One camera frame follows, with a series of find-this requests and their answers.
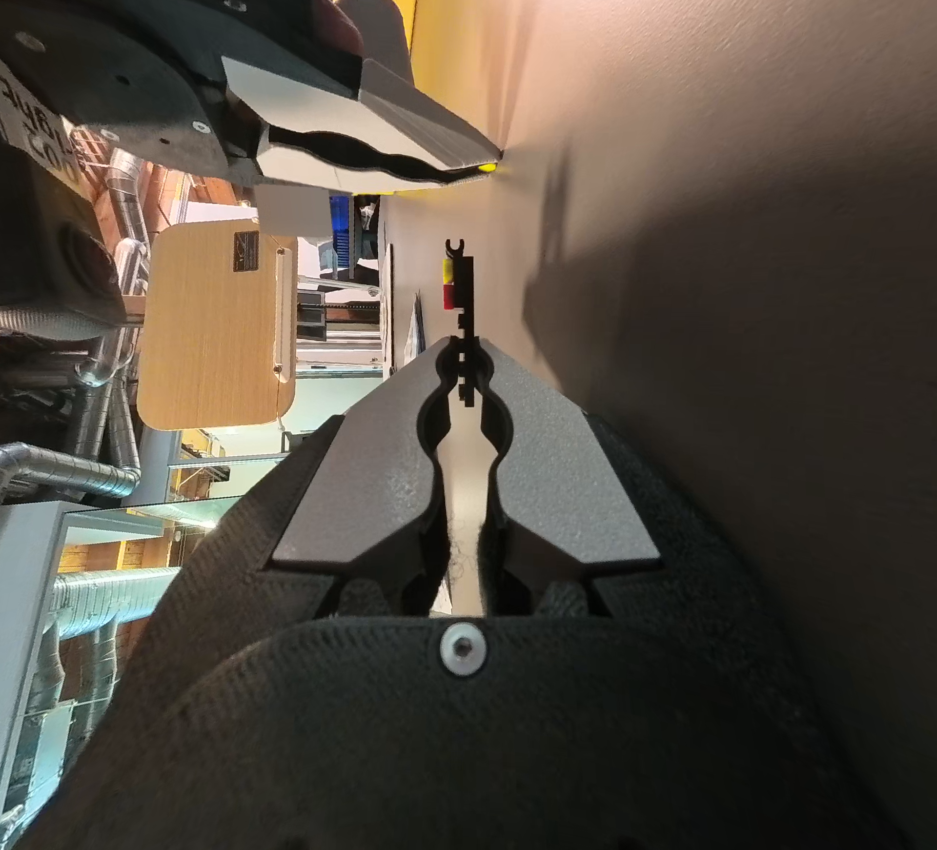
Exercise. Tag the black lego plate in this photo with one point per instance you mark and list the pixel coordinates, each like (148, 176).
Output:
(467, 323)

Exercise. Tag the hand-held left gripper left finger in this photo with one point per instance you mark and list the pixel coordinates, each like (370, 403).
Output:
(359, 484)

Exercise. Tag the blue plastic rack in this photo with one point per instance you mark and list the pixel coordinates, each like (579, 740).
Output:
(342, 220)

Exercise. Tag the lego instruction booklet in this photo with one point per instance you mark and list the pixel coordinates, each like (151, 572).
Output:
(417, 330)

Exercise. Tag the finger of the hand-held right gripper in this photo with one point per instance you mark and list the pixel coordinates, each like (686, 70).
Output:
(307, 103)
(300, 169)

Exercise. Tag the light wooden table board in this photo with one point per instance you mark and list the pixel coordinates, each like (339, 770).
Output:
(212, 330)

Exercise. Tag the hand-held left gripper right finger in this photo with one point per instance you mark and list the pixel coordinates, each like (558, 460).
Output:
(578, 499)

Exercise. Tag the silver ventilation duct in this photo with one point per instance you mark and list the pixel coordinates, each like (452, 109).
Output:
(95, 471)

